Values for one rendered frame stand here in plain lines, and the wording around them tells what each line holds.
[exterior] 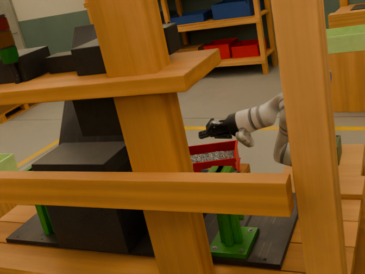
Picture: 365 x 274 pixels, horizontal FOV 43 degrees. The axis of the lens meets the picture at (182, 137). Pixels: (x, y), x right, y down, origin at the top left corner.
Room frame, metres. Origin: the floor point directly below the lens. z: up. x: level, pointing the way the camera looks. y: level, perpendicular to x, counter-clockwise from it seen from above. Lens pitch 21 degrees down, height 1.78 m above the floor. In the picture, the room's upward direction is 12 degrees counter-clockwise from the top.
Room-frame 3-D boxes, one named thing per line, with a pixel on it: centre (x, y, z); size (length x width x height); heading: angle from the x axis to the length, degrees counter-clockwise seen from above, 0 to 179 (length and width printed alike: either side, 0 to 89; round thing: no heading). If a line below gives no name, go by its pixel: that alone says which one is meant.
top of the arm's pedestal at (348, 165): (1.83, -0.58, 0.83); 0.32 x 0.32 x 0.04; 63
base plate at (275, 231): (1.57, 0.19, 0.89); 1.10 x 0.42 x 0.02; 62
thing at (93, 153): (1.50, 0.35, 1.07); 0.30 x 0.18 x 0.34; 62
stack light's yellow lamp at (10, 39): (1.36, 0.43, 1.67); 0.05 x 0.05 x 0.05
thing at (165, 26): (1.24, 0.03, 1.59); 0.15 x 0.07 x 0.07; 62
